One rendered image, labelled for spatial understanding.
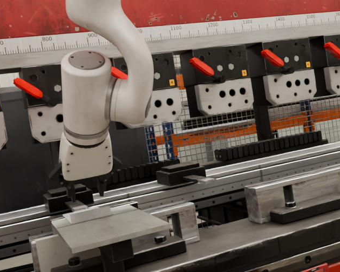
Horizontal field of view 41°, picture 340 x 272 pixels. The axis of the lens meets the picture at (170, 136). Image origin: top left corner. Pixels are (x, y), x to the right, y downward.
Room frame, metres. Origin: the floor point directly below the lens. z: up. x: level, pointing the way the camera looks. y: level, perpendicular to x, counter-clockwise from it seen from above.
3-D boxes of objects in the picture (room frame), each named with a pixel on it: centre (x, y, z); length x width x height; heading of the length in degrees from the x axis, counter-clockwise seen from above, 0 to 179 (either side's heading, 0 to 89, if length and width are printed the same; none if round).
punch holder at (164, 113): (1.11, 0.05, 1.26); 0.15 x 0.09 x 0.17; 111
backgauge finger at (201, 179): (1.32, -0.04, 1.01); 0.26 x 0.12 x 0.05; 21
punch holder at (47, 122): (1.04, 0.23, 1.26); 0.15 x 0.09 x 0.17; 111
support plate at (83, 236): (0.91, 0.16, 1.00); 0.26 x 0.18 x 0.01; 21
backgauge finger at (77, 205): (1.20, 0.28, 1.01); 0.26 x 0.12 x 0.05; 21
